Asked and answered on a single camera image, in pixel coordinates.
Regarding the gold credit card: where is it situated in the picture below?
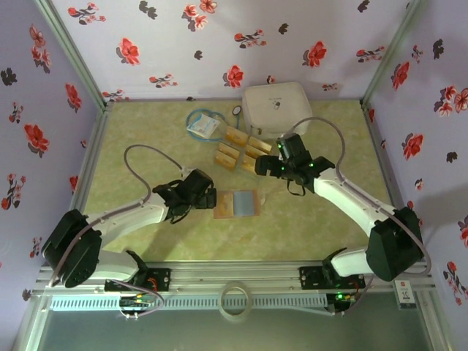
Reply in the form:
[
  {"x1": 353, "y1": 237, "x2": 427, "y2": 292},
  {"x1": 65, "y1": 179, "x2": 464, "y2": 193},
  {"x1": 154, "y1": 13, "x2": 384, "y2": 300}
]
[
  {"x1": 214, "y1": 150, "x2": 237, "y2": 172},
  {"x1": 248, "y1": 135, "x2": 273, "y2": 154},
  {"x1": 243, "y1": 145, "x2": 265, "y2": 162},
  {"x1": 216, "y1": 192, "x2": 235, "y2": 216},
  {"x1": 217, "y1": 141, "x2": 241, "y2": 159},
  {"x1": 223, "y1": 126, "x2": 249, "y2": 147},
  {"x1": 239, "y1": 155, "x2": 259, "y2": 173}
]

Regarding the grey right arm cable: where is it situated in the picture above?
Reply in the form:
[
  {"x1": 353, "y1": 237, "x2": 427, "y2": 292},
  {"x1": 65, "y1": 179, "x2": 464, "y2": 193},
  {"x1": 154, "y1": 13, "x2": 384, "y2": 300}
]
[{"x1": 287, "y1": 116, "x2": 433, "y2": 317}]

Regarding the aluminium frame post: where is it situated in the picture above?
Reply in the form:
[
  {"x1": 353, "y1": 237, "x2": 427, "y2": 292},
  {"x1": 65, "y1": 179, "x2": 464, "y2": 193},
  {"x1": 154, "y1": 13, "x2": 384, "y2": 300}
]
[
  {"x1": 14, "y1": 292, "x2": 50, "y2": 351},
  {"x1": 34, "y1": 0, "x2": 113, "y2": 110},
  {"x1": 361, "y1": 0, "x2": 428, "y2": 107},
  {"x1": 416, "y1": 290, "x2": 453, "y2": 351}
]

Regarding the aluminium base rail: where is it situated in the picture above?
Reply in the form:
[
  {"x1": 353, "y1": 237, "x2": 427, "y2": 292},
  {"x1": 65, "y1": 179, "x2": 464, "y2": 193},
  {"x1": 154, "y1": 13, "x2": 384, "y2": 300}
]
[{"x1": 36, "y1": 260, "x2": 436, "y2": 295}]

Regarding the aluminium side rail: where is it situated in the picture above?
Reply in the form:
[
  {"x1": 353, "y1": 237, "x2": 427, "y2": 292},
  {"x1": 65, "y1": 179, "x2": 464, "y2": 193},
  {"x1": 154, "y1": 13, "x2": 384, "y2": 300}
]
[
  {"x1": 360, "y1": 100, "x2": 427, "y2": 264},
  {"x1": 58, "y1": 104, "x2": 111, "y2": 264}
]

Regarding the green circuit board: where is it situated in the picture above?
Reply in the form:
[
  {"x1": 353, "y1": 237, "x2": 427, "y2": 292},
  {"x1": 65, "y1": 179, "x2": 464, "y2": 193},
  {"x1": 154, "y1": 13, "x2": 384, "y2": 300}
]
[
  {"x1": 331, "y1": 291, "x2": 358, "y2": 304},
  {"x1": 120, "y1": 296, "x2": 155, "y2": 309}
]

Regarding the blue stethoscope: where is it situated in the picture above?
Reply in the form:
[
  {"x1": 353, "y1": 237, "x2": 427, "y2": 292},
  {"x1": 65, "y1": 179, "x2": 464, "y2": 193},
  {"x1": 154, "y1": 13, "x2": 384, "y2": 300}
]
[{"x1": 185, "y1": 105, "x2": 244, "y2": 141}]

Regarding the white zippered medical case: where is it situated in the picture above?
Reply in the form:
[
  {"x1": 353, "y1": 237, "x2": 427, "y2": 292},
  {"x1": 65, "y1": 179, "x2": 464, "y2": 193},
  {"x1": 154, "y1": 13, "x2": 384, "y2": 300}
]
[{"x1": 242, "y1": 82, "x2": 312, "y2": 140}]

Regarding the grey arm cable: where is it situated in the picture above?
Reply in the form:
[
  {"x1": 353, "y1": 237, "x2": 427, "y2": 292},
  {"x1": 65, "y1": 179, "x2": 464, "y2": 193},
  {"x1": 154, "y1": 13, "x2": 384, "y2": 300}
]
[
  {"x1": 287, "y1": 116, "x2": 433, "y2": 317},
  {"x1": 49, "y1": 145, "x2": 187, "y2": 321}
]

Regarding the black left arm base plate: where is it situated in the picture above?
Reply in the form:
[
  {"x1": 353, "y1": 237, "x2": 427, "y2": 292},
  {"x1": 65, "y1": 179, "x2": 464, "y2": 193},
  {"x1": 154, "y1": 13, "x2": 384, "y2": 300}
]
[{"x1": 105, "y1": 268, "x2": 172, "y2": 293}]

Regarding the grey left arm cable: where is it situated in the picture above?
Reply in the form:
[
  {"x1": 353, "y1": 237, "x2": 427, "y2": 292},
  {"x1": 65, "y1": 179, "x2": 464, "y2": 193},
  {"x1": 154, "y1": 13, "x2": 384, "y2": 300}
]
[{"x1": 49, "y1": 145, "x2": 187, "y2": 321}]

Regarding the white and blue packet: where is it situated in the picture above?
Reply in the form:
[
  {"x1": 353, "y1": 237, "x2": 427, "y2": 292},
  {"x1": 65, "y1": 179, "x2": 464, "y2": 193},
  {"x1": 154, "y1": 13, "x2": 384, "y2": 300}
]
[{"x1": 186, "y1": 112, "x2": 220, "y2": 138}]

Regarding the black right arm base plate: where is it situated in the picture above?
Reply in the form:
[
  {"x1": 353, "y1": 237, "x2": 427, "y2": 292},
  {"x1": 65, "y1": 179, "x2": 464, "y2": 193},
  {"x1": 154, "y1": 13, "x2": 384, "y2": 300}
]
[{"x1": 298, "y1": 265, "x2": 366, "y2": 290}]

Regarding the white slotted cable duct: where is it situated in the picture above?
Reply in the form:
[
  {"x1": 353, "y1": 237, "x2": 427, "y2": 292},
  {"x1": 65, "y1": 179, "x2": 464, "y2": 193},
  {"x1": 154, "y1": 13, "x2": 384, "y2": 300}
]
[{"x1": 49, "y1": 294, "x2": 328, "y2": 312}]

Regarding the clear tape roll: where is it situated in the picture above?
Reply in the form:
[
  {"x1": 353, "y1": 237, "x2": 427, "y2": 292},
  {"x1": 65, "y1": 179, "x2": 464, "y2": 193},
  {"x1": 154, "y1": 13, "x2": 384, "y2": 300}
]
[{"x1": 218, "y1": 281, "x2": 253, "y2": 322}]

